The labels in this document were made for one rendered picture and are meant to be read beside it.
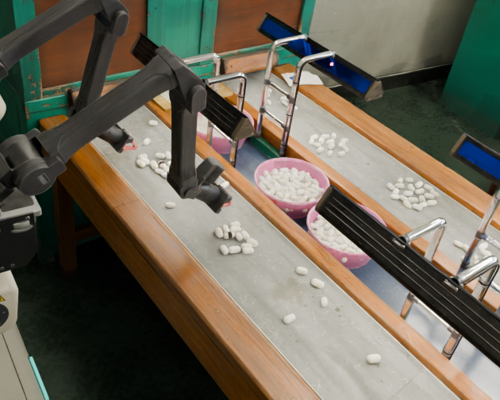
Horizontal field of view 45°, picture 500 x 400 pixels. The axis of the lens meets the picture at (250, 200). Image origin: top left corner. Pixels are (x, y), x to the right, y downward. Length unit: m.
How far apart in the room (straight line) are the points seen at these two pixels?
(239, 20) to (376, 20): 1.78
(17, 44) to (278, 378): 1.03
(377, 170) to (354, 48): 2.03
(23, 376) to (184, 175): 0.90
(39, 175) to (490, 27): 3.55
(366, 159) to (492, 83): 2.15
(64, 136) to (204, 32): 1.38
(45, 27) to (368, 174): 1.25
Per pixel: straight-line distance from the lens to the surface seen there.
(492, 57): 4.36
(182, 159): 1.53
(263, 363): 1.52
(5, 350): 2.18
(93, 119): 1.25
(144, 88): 1.27
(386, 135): 2.50
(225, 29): 2.62
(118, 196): 1.95
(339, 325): 1.69
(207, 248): 1.81
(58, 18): 1.63
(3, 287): 1.64
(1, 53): 1.61
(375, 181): 2.25
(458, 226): 2.17
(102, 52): 1.76
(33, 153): 1.26
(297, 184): 2.13
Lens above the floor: 1.98
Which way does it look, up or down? 38 degrees down
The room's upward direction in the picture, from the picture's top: 9 degrees clockwise
